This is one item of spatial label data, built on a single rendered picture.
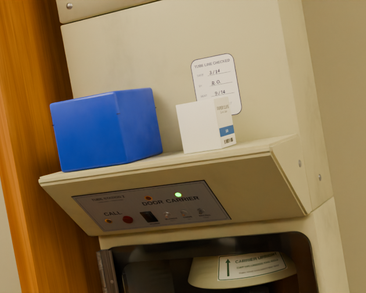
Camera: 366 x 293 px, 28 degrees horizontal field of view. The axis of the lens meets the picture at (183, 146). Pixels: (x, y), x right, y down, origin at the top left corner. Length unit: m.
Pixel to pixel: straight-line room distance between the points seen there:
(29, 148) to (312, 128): 0.39
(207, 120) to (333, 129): 0.52
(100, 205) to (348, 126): 0.55
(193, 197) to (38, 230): 0.25
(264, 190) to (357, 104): 0.50
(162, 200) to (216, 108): 0.14
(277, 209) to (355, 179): 0.47
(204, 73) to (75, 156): 0.20
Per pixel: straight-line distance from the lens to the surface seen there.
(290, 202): 0.88
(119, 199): 0.93
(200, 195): 0.89
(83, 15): 1.04
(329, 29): 1.34
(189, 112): 0.87
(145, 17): 0.99
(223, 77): 0.94
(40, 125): 1.06
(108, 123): 0.90
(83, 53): 1.04
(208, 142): 0.87
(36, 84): 1.07
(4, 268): 1.76
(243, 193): 0.87
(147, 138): 0.94
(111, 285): 1.06
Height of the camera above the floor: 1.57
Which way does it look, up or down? 3 degrees down
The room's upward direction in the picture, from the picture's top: 10 degrees counter-clockwise
